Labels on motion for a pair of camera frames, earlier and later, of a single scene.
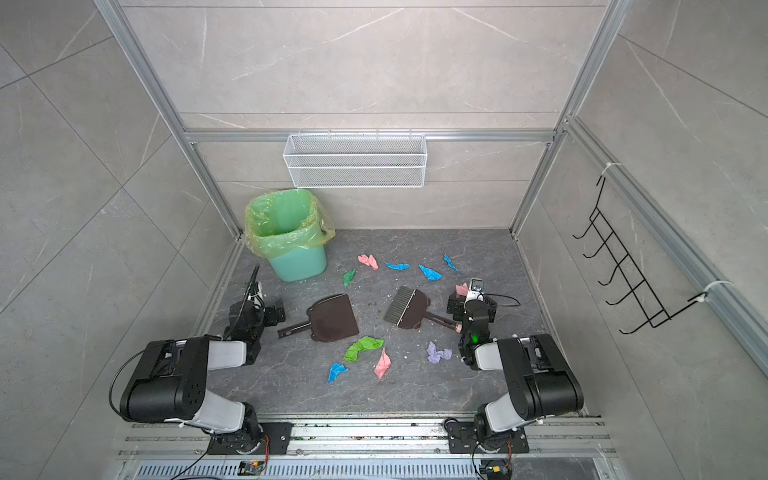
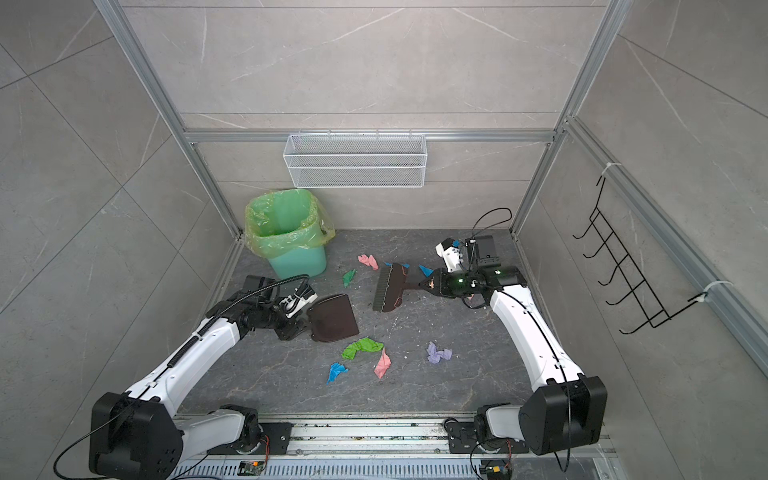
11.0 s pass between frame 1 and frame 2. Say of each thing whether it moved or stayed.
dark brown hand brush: moved
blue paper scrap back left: stayed
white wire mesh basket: stayed
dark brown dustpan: stayed
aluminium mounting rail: stayed
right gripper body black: moved
